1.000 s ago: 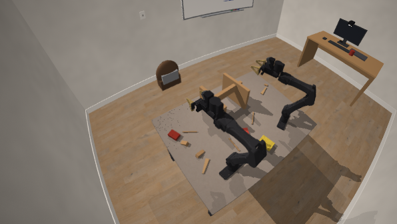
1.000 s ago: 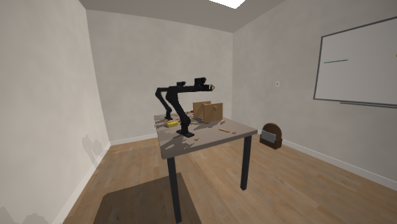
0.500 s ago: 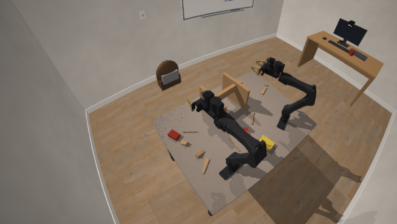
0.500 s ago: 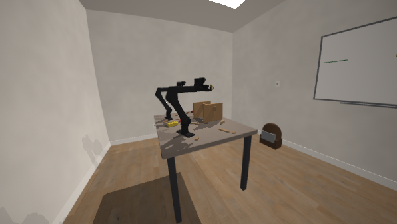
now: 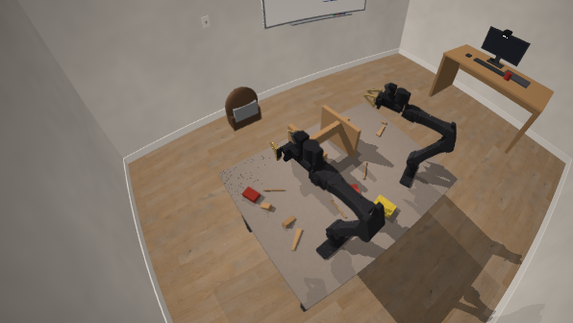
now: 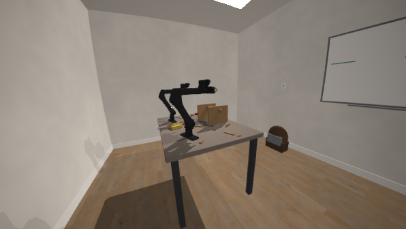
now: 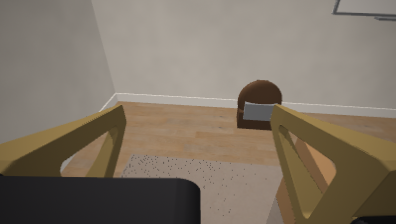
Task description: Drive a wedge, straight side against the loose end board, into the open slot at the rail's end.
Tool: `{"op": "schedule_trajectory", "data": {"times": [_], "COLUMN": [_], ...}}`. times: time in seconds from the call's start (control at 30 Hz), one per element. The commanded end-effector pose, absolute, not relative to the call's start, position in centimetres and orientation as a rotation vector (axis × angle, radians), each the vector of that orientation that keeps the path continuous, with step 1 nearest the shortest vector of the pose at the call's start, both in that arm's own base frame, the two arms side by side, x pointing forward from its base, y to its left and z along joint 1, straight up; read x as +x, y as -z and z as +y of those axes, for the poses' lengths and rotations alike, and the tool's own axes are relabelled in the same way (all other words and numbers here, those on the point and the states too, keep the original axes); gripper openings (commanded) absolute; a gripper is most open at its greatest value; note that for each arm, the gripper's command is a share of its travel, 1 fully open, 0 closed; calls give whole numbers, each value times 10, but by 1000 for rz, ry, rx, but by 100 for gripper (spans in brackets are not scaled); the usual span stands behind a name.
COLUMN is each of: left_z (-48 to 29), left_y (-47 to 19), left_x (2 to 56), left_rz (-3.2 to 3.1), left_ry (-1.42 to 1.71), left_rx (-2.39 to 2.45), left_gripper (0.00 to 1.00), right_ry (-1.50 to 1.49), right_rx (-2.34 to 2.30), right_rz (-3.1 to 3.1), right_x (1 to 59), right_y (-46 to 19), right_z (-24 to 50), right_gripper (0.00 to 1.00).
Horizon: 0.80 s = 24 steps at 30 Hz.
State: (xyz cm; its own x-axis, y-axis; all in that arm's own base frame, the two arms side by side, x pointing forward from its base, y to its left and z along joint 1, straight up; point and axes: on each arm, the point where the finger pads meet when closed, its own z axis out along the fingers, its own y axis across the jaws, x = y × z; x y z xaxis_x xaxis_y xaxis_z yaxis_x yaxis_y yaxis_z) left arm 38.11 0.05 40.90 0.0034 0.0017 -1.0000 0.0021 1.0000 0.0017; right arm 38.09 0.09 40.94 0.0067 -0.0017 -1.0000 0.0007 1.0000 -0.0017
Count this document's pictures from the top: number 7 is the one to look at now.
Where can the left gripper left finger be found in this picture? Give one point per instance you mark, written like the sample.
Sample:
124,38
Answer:
42,153

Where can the tan wooden bar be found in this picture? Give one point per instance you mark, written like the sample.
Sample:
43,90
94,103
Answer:
288,216

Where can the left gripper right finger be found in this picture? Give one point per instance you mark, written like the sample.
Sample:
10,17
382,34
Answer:
365,179

